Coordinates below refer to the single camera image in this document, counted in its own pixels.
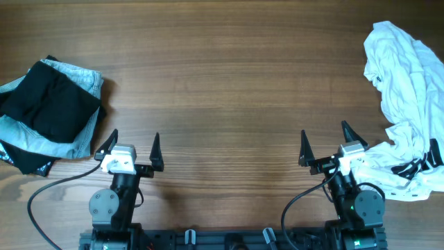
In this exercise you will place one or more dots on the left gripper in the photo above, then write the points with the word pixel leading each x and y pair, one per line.
pixel 156 157

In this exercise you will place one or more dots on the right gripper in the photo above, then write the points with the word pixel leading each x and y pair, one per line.
pixel 304 157

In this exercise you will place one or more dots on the white t-shirt with black print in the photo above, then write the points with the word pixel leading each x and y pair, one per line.
pixel 409 77

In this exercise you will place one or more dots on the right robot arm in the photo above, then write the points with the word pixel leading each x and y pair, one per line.
pixel 359 207

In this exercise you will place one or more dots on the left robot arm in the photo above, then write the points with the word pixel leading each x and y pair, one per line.
pixel 112 208

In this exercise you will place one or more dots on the black patterned garment at bottom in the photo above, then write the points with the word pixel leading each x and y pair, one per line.
pixel 34 163

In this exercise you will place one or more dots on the black folded garment on top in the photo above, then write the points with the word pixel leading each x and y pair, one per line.
pixel 51 104

